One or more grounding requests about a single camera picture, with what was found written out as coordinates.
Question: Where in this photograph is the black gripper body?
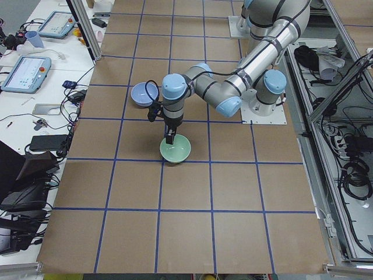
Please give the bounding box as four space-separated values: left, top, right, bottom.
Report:
163 110 184 134

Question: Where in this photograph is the green bowl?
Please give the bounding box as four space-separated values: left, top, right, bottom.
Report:
160 134 191 163

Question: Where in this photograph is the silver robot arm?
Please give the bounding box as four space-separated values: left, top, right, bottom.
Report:
160 1 310 144

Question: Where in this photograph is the blue bowl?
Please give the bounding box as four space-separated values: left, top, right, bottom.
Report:
131 82 159 107

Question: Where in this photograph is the brown paper table cover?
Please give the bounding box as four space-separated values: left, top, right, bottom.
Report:
38 1 329 274

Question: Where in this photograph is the small blue device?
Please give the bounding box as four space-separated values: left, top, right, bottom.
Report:
62 80 78 89

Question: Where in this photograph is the black power adapter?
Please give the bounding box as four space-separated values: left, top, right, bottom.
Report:
92 18 107 28

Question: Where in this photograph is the black flat box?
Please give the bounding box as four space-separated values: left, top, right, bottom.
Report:
29 134 68 152

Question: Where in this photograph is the silver metal tray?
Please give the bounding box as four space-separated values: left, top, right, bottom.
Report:
32 104 61 116

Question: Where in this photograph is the upper teach pendant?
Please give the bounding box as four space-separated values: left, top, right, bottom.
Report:
37 11 76 39

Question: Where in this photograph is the teach pendant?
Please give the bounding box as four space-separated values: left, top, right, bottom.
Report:
37 11 76 39
1 55 51 94

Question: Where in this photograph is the lower teach pendant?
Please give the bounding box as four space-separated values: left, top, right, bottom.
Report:
1 55 51 94

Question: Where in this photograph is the light blue plastic cup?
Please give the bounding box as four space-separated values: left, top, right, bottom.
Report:
25 30 44 48

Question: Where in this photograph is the white power strip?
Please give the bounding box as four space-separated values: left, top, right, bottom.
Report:
324 122 349 160

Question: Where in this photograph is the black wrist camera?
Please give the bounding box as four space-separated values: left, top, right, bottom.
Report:
147 103 163 123

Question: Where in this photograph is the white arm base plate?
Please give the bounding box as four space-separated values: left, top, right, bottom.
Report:
240 89 287 125

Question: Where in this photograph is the aluminium frame post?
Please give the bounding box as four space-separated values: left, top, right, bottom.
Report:
66 0 102 61

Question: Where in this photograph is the black cable bundle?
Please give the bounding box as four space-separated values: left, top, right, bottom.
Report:
339 160 371 202

